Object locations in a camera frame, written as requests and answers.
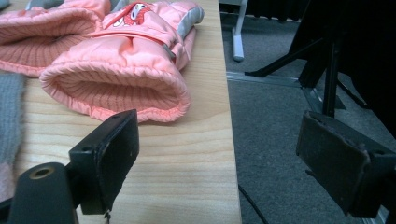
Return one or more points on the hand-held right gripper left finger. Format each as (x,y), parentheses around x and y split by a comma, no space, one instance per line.
(107,161)

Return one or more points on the pink ski glove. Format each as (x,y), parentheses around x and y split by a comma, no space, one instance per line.
(31,29)
(124,53)

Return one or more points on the grey knit glove pink cuff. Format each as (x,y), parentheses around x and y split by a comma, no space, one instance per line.
(10,118)

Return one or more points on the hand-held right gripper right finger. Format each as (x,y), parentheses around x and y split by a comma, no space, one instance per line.
(336,161)

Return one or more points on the white metal table frame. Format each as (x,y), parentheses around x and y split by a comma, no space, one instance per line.
(238,37)

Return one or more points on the black tripod stand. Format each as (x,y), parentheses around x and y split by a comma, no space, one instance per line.
(373,62)
(330,77)

